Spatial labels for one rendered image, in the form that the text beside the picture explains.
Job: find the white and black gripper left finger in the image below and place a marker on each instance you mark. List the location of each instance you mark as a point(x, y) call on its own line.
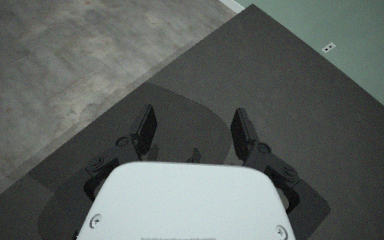
point(76, 195)

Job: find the dark grey knob box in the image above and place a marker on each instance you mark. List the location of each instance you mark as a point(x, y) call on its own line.
point(75, 235)

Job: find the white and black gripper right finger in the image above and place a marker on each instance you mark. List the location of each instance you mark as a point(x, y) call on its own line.
point(307, 209)

